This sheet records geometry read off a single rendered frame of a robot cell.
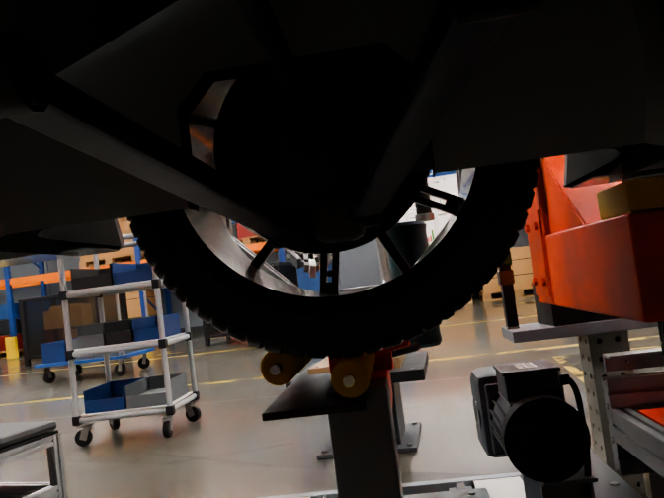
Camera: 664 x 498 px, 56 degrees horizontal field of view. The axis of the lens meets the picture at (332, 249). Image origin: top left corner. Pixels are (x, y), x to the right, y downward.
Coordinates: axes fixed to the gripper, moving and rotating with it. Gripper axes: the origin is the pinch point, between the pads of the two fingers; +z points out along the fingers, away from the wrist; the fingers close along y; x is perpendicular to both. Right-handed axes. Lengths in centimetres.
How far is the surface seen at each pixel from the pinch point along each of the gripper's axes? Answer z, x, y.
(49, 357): -464, -216, 232
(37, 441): -18, -57, 75
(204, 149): 31.7, 29.8, 22.6
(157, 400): -139, -104, 64
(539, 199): 12, 20, -50
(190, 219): 51, 20, 22
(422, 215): 10.4, 15.5, -23.9
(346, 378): 66, 0, -2
